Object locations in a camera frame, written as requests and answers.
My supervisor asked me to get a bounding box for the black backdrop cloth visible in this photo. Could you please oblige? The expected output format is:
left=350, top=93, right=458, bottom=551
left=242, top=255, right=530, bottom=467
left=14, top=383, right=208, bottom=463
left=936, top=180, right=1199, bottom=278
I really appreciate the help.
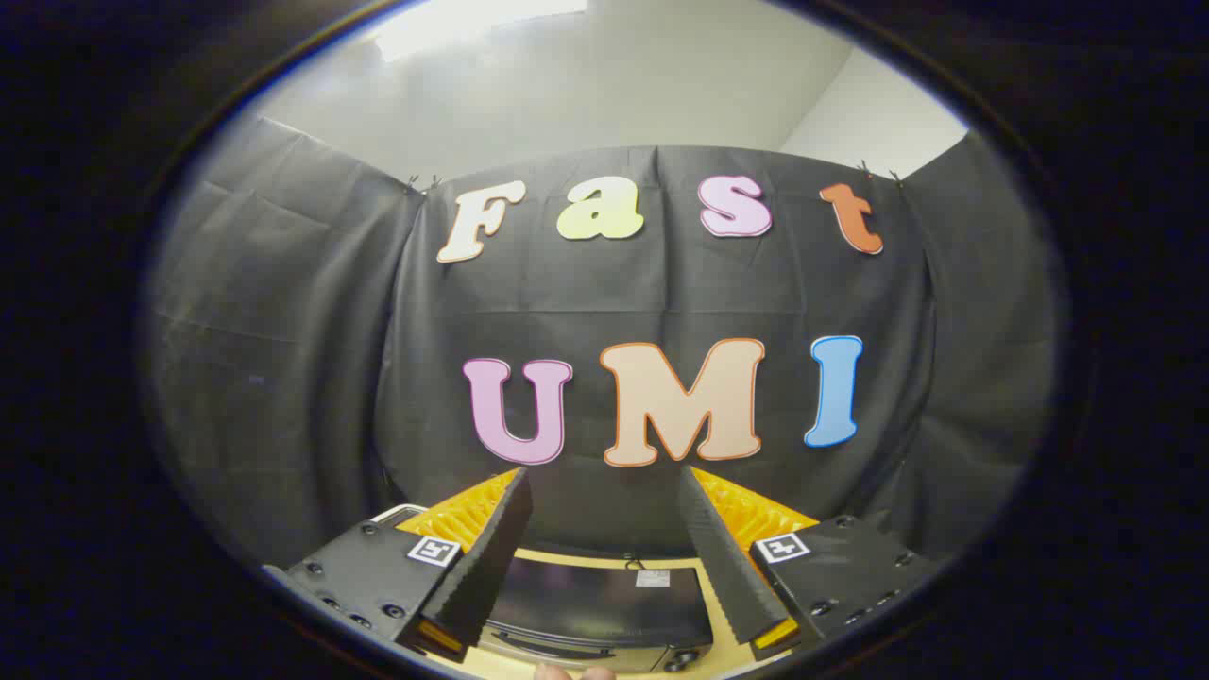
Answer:
left=142, top=115, right=1064, bottom=568

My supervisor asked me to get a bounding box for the black toaster oven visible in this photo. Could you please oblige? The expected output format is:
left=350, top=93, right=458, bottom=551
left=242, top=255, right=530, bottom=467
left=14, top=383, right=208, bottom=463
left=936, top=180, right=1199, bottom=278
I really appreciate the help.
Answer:
left=472, top=552, right=716, bottom=674

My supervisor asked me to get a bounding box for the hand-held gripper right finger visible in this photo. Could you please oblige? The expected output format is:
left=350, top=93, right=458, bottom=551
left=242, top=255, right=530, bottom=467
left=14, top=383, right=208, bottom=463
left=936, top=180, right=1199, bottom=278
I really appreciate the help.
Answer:
left=675, top=463, right=938, bottom=664

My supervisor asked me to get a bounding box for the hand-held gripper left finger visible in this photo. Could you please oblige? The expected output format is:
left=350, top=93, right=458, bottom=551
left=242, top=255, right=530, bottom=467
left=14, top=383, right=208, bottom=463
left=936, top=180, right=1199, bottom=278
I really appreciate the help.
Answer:
left=263, top=466, right=535, bottom=662

